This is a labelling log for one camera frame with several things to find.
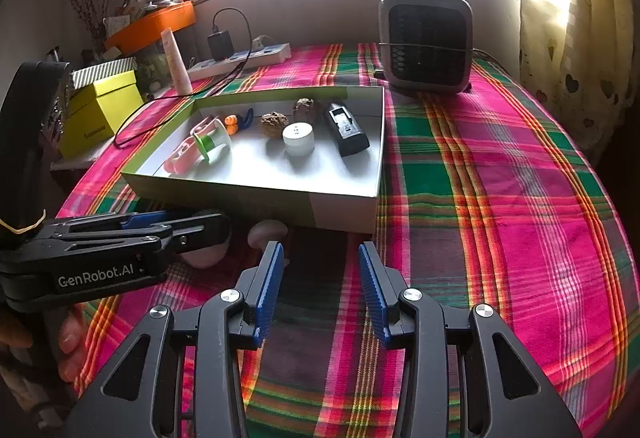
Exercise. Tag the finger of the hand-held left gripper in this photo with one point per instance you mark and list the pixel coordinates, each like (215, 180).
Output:
(145, 219)
(200, 230)

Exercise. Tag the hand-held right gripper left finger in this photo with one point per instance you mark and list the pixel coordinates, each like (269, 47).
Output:
(267, 293)

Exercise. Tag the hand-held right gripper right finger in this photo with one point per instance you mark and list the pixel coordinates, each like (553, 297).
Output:
(374, 293)

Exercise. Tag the white grey oval gadget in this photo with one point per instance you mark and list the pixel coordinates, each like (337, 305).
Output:
(202, 258)

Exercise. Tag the small white round gadget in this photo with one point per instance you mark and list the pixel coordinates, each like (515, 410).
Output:
(267, 230)

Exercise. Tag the pink clip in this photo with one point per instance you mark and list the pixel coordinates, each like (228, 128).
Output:
(182, 161)

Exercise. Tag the green white spool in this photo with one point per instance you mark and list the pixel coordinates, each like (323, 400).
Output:
(217, 146)

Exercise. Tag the green white cardboard box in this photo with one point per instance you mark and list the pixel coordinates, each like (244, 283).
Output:
(340, 213)

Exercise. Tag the light brown walnut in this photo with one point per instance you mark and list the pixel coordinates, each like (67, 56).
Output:
(275, 124)

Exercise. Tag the white round jar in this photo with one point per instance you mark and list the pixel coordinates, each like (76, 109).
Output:
(298, 141)

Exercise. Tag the dark brown walnut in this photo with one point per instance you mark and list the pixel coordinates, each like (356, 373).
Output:
(307, 109)

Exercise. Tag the black battery charger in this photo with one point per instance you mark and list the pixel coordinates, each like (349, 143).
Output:
(347, 131)

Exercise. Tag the person's left hand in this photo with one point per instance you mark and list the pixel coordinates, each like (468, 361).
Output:
(70, 348)

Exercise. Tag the white side shelf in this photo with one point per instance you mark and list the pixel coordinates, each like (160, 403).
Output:
(75, 163)

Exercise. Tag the yellow cardboard box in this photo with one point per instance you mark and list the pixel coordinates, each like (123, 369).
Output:
(100, 113)

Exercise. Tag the green white striped box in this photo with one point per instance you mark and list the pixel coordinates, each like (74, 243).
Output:
(105, 68)

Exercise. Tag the pale patterned paper bag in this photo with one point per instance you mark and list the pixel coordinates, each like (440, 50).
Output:
(117, 26)

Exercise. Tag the cream cosmetic tube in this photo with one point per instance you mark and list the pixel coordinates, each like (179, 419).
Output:
(177, 63)

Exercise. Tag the pink green plaid tablecloth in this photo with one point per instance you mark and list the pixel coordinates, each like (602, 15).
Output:
(500, 193)

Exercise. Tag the orange lidded storage container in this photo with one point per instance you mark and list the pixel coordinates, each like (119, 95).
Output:
(155, 23)

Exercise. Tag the black power adapter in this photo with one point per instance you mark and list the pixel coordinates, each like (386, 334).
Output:
(220, 46)

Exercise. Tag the white power strip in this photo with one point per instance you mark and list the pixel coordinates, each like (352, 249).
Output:
(270, 53)

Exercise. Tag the white plug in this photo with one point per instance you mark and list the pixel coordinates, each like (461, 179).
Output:
(260, 43)

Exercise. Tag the grey space heater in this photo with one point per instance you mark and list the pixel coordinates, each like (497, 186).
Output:
(425, 43)

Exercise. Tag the cream heart patterned curtain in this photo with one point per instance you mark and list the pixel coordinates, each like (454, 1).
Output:
(575, 43)

